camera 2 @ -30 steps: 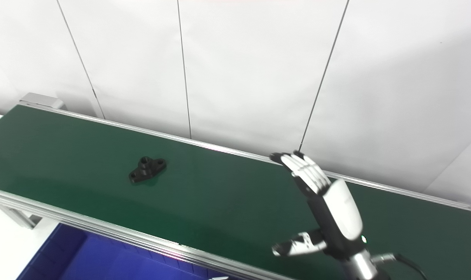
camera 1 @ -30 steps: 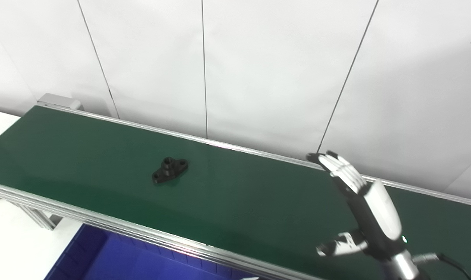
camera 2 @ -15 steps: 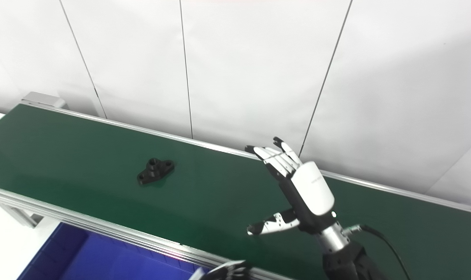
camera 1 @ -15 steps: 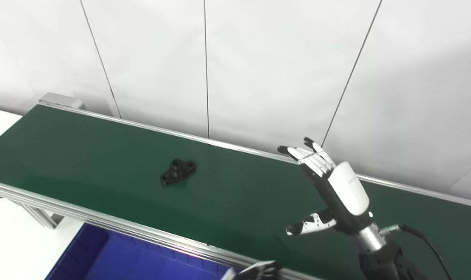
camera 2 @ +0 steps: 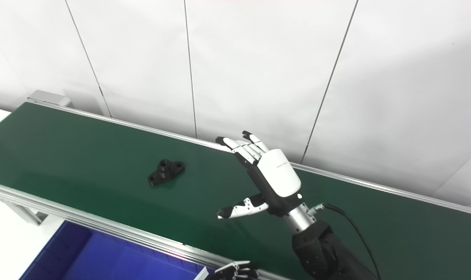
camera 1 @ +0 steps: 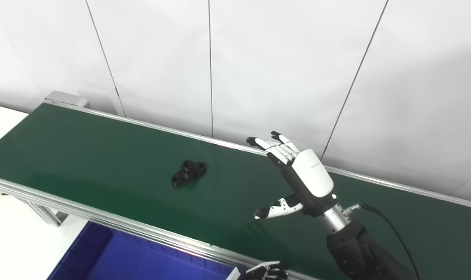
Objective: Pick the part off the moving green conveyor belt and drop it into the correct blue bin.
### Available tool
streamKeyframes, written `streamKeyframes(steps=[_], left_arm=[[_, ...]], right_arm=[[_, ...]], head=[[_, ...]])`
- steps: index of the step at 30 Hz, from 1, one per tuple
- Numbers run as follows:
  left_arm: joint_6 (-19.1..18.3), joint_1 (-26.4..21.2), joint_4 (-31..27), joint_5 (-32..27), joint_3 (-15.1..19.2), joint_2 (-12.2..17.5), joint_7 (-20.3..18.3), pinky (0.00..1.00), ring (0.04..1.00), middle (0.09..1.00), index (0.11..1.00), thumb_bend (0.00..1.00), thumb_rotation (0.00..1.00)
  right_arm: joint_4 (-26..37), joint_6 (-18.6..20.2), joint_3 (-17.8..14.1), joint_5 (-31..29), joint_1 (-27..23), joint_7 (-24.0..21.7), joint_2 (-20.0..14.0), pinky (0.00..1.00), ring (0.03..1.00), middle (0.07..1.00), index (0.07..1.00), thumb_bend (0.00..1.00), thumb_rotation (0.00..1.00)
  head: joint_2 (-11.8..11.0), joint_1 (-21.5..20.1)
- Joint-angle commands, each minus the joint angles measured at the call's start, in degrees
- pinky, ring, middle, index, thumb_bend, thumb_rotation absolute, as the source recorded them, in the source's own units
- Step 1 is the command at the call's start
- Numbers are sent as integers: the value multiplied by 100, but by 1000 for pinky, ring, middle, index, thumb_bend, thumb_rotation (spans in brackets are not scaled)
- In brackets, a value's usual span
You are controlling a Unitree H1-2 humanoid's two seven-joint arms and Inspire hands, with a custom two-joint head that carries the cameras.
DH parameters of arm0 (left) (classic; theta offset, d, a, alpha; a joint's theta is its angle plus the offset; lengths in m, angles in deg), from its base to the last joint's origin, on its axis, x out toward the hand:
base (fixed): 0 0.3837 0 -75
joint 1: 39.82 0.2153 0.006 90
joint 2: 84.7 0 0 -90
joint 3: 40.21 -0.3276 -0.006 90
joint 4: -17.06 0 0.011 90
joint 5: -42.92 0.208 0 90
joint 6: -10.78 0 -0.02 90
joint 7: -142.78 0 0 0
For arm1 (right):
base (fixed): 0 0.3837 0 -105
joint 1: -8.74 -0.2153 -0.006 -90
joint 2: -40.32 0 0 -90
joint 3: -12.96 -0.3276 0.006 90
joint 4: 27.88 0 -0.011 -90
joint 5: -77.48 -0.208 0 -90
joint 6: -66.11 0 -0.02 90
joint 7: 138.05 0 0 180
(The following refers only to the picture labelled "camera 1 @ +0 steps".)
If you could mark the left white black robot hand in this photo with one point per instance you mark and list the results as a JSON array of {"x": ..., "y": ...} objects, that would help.
[{"x": 268, "y": 272}]

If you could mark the blue plastic bin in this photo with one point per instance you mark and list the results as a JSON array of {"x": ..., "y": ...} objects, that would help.
[{"x": 134, "y": 260}]

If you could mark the black flanged bearing part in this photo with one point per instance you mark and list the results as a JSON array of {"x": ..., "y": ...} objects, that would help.
[{"x": 188, "y": 175}]

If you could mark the green conveyor belt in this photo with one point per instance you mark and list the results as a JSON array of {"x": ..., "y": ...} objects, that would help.
[
  {"x": 103, "y": 219},
  {"x": 122, "y": 167}
]

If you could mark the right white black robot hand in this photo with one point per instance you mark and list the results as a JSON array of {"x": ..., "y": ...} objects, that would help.
[{"x": 311, "y": 179}]

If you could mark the aluminium conveyor leg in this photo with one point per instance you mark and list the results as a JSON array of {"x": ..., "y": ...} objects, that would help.
[{"x": 44, "y": 213}]

